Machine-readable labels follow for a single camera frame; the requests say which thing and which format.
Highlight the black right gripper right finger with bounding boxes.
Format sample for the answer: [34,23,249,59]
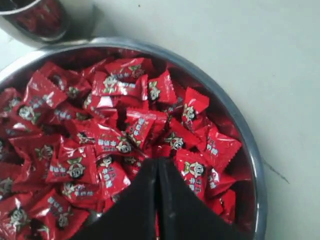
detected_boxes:
[156,157,251,240]

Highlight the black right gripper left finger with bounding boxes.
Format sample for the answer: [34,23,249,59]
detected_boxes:
[88,159,158,240]

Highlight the pile of red candies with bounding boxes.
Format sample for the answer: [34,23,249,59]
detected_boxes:
[0,51,242,240]

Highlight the steel bowl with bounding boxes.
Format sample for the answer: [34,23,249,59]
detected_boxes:
[0,37,268,240]

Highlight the stainless steel cup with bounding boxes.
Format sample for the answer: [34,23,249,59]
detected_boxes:
[0,0,72,44]

